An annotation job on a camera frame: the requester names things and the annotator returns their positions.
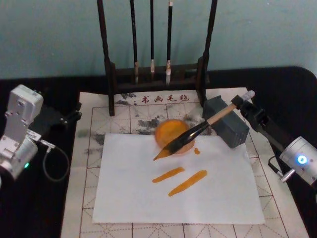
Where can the white paper sheet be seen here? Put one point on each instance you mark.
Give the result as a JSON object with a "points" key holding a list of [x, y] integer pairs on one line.
{"points": [[136, 193]]}

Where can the hanging brush with white tip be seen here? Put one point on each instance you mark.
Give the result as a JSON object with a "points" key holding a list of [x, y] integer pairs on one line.
{"points": [[169, 44]]}

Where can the grey rectangular block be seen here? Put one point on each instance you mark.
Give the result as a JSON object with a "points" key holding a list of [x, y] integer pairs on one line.
{"points": [[232, 129]]}

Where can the large bamboo calligraphy brush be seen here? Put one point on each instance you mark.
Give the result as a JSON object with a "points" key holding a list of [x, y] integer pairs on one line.
{"points": [[195, 131]]}

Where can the thin hanging brush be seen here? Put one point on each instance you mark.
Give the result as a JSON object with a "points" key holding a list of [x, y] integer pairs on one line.
{"points": [[152, 44]]}

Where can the black table cloth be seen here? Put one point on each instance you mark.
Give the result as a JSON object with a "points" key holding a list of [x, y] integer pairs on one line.
{"points": [[32, 203]]}

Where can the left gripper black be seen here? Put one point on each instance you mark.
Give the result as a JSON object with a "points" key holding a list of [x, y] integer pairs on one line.
{"points": [[48, 119]]}

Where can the white gridded felt mat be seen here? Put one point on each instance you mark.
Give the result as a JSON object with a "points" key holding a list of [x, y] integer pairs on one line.
{"points": [[81, 198]]}

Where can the hanging brush with dark tip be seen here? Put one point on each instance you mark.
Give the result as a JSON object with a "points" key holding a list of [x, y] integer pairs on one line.
{"points": [[135, 44]]}

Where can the round orange paint dish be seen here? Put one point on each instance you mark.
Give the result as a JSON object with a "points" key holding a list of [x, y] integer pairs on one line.
{"points": [[168, 131]]}

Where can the dark wooden brush rack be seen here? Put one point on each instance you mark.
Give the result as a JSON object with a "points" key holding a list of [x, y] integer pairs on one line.
{"points": [[109, 74]]}

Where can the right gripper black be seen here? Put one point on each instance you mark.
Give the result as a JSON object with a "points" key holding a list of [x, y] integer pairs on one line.
{"points": [[268, 129]]}

